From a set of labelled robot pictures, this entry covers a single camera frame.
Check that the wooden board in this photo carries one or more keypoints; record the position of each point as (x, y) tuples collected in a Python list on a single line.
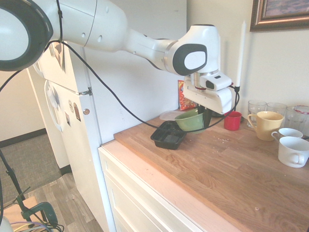
[(7, 210)]

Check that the large photo fridge magnet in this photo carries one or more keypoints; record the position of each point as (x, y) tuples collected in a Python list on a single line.
[(59, 56)]

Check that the yellow mug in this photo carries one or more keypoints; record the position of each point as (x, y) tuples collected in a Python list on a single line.
[(268, 128)]

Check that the clear plastic lid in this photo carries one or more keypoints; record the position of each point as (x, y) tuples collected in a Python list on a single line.
[(167, 115)]

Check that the white flower fridge magnet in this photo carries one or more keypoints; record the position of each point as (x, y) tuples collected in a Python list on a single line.
[(53, 97)]

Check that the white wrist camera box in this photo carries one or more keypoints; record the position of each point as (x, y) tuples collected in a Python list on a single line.
[(218, 81)]

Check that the white kitchen cabinet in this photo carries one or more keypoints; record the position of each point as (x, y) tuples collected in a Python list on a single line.
[(135, 203)]

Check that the round white fridge magnet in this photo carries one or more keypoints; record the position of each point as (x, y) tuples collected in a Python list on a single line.
[(70, 105)]

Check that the tall white taper candle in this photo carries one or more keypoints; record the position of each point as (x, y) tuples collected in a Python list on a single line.
[(241, 53)]

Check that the metal fridge hinge bracket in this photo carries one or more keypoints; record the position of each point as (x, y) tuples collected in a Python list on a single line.
[(85, 92)]

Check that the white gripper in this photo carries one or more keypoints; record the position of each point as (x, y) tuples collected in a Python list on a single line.
[(210, 99)]

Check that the white refrigerator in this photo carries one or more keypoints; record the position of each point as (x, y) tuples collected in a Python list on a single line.
[(144, 91)]

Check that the orange Kurkure snack bag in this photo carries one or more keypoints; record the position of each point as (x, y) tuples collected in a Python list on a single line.
[(187, 105)]

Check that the black tripod stand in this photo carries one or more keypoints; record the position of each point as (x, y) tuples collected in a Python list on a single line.
[(12, 174)]

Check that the green clamp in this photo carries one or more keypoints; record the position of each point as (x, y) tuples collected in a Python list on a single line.
[(47, 212)]

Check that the round metal fridge knob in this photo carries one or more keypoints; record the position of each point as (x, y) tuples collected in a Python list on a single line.
[(86, 111)]

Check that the black plastic food box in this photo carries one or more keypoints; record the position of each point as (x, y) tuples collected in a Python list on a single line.
[(169, 141)]

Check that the small rectangular photo magnet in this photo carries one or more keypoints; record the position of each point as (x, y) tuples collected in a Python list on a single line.
[(67, 119)]

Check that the black candle holder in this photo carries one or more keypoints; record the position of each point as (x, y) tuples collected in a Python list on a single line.
[(236, 101), (218, 115)]

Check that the green ceramic bowl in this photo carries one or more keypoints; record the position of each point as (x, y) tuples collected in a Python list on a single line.
[(189, 123)]

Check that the brown framed picture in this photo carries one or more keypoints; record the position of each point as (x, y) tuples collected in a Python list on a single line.
[(280, 14)]

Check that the red mug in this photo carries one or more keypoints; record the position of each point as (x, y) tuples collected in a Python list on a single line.
[(231, 122)]

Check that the brown oval fridge magnet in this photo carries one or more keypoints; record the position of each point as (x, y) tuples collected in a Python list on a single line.
[(76, 111)]

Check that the clear drinking glass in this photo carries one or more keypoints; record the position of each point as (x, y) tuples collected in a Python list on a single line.
[(295, 120), (256, 106), (276, 107)]

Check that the small white cup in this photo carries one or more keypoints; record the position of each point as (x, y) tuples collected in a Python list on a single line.
[(289, 133)]

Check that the small photo fridge magnet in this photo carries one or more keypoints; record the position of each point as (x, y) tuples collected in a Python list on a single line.
[(51, 51)]

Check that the large white cup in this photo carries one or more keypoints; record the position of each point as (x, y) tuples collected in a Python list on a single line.
[(289, 151)]

